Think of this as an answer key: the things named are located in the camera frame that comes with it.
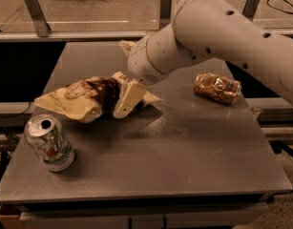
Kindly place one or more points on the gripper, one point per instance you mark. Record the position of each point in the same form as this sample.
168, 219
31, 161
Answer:
138, 62

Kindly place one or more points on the brown chip bag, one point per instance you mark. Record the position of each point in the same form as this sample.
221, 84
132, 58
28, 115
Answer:
90, 98

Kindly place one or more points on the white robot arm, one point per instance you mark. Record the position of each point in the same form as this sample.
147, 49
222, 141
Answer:
204, 29

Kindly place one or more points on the gold foil snack bag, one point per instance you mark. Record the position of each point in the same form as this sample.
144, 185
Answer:
220, 88

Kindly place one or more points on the white 7up can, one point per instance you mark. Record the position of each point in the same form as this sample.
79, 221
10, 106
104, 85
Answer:
45, 135

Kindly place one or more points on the cardboard box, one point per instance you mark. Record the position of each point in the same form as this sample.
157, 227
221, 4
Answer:
10, 217

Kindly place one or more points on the middle metal bracket post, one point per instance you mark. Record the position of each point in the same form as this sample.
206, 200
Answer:
165, 8

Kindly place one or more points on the metal bracket post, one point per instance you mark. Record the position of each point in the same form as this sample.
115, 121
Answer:
250, 8
42, 28
165, 8

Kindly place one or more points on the left metal bracket post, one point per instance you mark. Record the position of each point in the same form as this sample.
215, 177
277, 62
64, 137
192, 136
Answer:
42, 28

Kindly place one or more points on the right metal bracket post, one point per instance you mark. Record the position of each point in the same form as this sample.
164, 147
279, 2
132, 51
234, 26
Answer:
250, 8

